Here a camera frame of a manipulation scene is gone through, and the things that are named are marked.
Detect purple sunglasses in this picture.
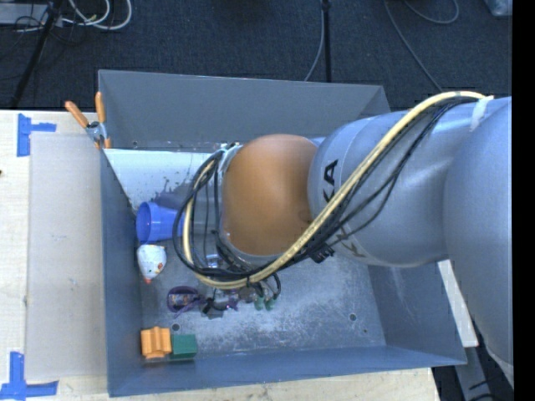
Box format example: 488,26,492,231
166,285,240,318

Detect pale wood flat board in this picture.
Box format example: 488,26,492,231
23,133,110,386

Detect dark green toy block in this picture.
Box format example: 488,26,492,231
170,333,199,360

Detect blue plastic cup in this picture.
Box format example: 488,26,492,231
135,200,187,244

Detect white toy chicken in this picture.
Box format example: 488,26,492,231
136,243,168,285

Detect orange toy block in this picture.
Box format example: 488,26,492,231
140,326,173,360

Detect grey metal bin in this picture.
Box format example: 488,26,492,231
96,69,468,398

